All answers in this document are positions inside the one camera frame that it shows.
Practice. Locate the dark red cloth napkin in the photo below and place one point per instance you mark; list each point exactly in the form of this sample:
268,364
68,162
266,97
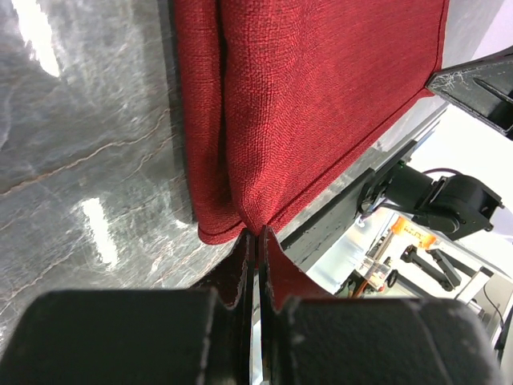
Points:
281,97

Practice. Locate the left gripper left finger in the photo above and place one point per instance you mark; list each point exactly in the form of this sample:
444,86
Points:
200,335

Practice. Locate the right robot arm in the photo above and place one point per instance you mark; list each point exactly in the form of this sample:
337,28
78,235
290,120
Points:
457,205

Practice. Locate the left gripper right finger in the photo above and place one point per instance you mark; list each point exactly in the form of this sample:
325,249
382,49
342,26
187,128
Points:
309,336

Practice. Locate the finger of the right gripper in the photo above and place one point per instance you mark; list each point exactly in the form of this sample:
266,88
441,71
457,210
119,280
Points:
482,88

